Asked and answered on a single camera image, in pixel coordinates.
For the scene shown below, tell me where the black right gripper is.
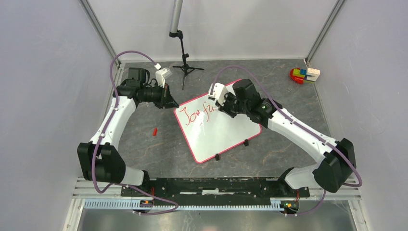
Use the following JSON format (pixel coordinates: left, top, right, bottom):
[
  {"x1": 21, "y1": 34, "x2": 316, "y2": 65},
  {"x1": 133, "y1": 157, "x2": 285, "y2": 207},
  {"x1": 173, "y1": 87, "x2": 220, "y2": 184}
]
[{"x1": 216, "y1": 90, "x2": 249, "y2": 118}]

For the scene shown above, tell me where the black camera tripod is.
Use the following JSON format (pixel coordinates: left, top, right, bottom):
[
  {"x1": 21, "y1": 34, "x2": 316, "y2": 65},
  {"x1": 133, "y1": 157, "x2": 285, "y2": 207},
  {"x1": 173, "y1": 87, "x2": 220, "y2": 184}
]
[{"x1": 169, "y1": 30, "x2": 204, "y2": 90}]

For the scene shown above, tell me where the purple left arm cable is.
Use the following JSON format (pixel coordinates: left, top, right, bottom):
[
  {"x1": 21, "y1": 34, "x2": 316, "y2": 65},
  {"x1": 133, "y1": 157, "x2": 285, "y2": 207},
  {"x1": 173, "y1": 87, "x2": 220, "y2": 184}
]
[{"x1": 91, "y1": 51, "x2": 180, "y2": 216}]

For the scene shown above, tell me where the colourful toy block stack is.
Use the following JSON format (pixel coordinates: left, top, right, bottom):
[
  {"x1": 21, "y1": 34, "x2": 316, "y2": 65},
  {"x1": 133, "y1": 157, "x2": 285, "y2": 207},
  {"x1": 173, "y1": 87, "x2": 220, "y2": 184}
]
[{"x1": 289, "y1": 68, "x2": 320, "y2": 84}]

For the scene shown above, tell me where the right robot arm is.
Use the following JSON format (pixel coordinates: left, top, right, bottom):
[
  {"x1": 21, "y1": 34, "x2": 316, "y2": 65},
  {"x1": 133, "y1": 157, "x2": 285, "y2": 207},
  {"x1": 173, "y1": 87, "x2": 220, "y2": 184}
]
[{"x1": 208, "y1": 79, "x2": 357, "y2": 196}]

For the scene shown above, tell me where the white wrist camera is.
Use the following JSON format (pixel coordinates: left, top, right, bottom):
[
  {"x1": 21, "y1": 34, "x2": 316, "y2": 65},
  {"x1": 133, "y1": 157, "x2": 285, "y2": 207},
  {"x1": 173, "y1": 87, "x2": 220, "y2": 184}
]
[
  {"x1": 208, "y1": 83, "x2": 229, "y2": 106},
  {"x1": 154, "y1": 63, "x2": 172, "y2": 88}
]

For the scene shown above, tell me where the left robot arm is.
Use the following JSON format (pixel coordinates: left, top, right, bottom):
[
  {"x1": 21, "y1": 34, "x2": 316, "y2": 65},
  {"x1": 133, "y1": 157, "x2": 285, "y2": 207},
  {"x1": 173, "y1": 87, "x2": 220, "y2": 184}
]
[{"x1": 77, "y1": 68, "x2": 179, "y2": 196}]

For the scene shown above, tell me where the grey metal pole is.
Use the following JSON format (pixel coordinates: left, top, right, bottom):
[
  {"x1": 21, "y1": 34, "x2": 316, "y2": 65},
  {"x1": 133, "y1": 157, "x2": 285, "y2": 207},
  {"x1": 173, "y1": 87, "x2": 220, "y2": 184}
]
[{"x1": 169, "y1": 0, "x2": 183, "y2": 38}]

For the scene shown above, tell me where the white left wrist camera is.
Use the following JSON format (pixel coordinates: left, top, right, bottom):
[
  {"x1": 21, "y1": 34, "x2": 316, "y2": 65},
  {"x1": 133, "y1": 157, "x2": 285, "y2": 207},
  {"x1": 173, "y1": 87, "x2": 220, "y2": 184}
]
[{"x1": 154, "y1": 63, "x2": 172, "y2": 88}]

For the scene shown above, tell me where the blue slotted cable duct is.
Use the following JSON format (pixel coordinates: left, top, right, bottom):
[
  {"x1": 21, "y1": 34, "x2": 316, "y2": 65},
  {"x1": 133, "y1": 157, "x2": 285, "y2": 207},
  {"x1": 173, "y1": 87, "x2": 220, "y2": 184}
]
[{"x1": 83, "y1": 198, "x2": 300, "y2": 211}]

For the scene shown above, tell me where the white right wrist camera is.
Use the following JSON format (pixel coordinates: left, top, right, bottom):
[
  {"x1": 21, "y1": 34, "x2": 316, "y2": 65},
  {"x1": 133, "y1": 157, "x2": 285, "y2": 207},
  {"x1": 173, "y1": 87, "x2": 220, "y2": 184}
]
[{"x1": 208, "y1": 83, "x2": 229, "y2": 106}]

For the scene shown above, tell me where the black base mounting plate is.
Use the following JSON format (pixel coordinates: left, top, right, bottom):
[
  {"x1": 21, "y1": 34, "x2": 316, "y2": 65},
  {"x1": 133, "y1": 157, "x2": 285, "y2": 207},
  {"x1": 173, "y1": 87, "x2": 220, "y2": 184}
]
[{"x1": 139, "y1": 177, "x2": 310, "y2": 206}]

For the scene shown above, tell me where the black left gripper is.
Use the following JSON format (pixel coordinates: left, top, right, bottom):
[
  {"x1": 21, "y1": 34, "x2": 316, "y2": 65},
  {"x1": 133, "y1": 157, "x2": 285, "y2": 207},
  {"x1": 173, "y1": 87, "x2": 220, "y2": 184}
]
[{"x1": 141, "y1": 82, "x2": 179, "y2": 110}]

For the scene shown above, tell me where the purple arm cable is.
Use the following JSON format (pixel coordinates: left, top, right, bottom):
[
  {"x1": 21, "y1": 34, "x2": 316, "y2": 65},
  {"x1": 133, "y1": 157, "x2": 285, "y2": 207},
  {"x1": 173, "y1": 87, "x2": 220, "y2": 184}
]
[
  {"x1": 91, "y1": 51, "x2": 180, "y2": 216},
  {"x1": 210, "y1": 65, "x2": 363, "y2": 218}
]

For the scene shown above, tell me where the pink-framed whiteboard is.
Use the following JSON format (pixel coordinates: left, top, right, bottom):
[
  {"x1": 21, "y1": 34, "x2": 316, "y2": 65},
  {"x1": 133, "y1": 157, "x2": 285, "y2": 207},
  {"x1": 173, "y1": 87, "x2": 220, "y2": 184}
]
[{"x1": 174, "y1": 93, "x2": 262, "y2": 164}]

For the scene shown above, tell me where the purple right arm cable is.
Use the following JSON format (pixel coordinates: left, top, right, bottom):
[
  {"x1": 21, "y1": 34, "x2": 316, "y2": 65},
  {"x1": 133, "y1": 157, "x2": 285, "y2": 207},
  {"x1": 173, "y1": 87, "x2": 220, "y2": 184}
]
[{"x1": 210, "y1": 65, "x2": 363, "y2": 218}]

